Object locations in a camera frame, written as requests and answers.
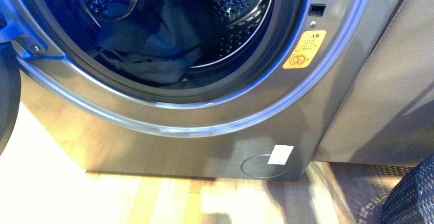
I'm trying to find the dark clothes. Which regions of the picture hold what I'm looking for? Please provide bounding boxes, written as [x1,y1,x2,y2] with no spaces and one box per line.
[96,0,204,85]

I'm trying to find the grey front-load washing machine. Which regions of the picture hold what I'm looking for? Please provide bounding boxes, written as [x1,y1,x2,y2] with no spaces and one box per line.
[1,0,402,181]

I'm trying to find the black washing machine door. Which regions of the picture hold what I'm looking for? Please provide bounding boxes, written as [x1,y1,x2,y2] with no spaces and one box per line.
[1,42,21,152]

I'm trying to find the round drain filter cover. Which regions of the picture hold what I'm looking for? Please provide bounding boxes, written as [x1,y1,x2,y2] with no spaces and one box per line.
[241,154,289,179]

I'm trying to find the white paper label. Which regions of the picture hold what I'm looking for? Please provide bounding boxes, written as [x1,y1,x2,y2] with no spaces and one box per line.
[267,145,294,165]

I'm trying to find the orange warning sticker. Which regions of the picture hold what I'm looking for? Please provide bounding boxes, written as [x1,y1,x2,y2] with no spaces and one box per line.
[283,30,327,70]

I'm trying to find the grey side panel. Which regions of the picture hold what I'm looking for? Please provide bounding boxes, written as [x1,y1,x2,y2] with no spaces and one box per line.
[313,0,433,166]

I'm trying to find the grey door hinge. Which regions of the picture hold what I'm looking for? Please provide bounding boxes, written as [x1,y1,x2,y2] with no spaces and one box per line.
[0,12,48,55]

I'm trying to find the dark woven basket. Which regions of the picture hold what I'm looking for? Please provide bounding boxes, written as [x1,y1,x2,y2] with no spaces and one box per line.
[380,155,433,223]

